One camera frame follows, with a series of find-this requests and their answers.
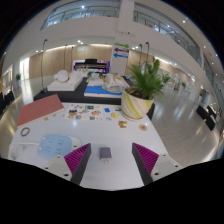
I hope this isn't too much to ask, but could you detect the blue-based architectural model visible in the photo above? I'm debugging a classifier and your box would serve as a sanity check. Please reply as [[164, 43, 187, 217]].
[[83, 73, 129, 99]]

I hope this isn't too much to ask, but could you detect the white architectural model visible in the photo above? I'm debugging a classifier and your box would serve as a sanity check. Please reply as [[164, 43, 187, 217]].
[[47, 69, 84, 92]]

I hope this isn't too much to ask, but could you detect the black piano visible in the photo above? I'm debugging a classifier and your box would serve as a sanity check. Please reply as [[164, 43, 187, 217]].
[[72, 58, 111, 74]]

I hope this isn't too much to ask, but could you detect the white power strip cable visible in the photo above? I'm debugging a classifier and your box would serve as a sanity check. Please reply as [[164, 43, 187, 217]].
[[8, 142, 41, 160]]

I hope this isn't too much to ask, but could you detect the black display platform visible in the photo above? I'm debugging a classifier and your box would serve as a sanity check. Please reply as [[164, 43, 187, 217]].
[[33, 77, 156, 120]]

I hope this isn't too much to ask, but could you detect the wooden ring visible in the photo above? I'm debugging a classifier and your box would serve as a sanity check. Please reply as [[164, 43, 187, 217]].
[[20, 126, 31, 137]]

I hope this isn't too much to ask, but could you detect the potted plant in striped pot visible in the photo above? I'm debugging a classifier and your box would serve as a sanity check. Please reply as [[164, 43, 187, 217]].
[[120, 57, 165, 122]]

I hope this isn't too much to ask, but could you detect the grey block charger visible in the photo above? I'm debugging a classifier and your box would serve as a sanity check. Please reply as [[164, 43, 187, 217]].
[[99, 146, 113, 164]]

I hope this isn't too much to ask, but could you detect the group of black chairs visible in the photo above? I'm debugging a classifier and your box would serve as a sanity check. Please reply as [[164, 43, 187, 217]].
[[195, 104, 219, 132], [0, 91, 16, 116]]

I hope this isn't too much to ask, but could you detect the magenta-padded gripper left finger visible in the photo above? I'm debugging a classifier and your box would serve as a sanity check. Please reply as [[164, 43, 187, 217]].
[[41, 143, 92, 186]]

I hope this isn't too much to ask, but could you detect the salmon pink flat board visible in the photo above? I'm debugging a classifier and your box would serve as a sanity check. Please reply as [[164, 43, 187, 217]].
[[17, 93, 66, 128]]

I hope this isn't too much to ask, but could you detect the black floor lamp stand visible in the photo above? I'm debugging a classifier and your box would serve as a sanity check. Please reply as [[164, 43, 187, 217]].
[[145, 41, 151, 64], [39, 38, 49, 94], [138, 43, 144, 66]]

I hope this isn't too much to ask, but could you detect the sheet of coloured stickers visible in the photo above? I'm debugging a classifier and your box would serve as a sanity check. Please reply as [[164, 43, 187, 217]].
[[64, 103, 123, 122]]

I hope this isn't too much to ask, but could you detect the white pillar with arrow signs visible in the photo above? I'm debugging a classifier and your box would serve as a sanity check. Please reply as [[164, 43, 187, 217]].
[[110, 40, 131, 75]]

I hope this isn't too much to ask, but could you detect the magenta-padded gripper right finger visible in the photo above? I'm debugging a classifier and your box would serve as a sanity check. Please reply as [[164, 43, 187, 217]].
[[131, 142, 184, 186]]

